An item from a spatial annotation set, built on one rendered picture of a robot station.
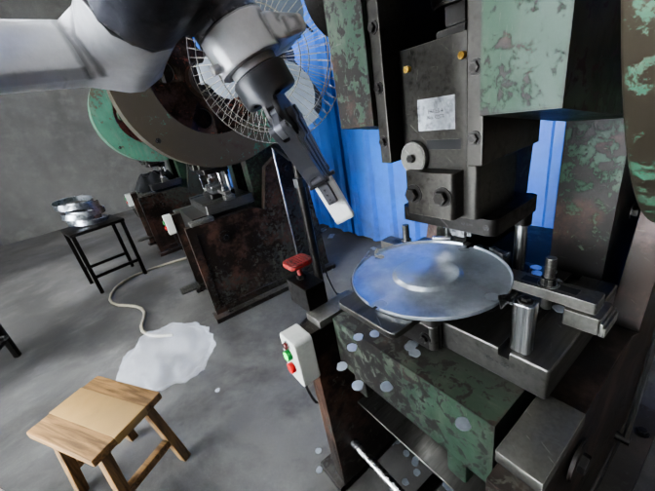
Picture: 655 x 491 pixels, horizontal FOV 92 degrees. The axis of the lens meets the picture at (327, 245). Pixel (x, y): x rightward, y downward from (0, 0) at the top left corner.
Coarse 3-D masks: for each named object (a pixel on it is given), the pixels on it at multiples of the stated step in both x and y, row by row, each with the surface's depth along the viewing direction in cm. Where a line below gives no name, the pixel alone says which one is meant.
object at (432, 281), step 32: (384, 256) 70; (416, 256) 68; (448, 256) 66; (480, 256) 63; (384, 288) 59; (416, 288) 56; (448, 288) 55; (480, 288) 54; (416, 320) 49; (448, 320) 48
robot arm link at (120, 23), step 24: (96, 0) 29; (120, 0) 28; (144, 0) 29; (168, 0) 30; (192, 0) 31; (216, 0) 34; (240, 0) 36; (120, 24) 30; (144, 24) 30; (168, 24) 31; (192, 24) 35; (144, 48) 33; (168, 48) 35
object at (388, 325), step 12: (348, 300) 57; (360, 300) 57; (348, 312) 56; (360, 312) 54; (372, 312) 53; (372, 324) 51; (384, 324) 50; (396, 324) 49; (408, 324) 49; (420, 324) 60; (432, 324) 58; (396, 336) 48; (408, 336) 64; (420, 336) 60; (432, 336) 59; (432, 348) 60
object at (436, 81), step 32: (448, 32) 50; (416, 64) 51; (448, 64) 47; (416, 96) 54; (448, 96) 49; (416, 128) 56; (448, 128) 51; (416, 160) 57; (448, 160) 53; (512, 160) 55; (416, 192) 57; (448, 192) 52; (480, 192) 52; (512, 192) 58
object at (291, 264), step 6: (288, 258) 84; (294, 258) 83; (300, 258) 82; (306, 258) 82; (288, 264) 80; (294, 264) 80; (300, 264) 80; (306, 264) 81; (294, 270) 79; (300, 270) 83
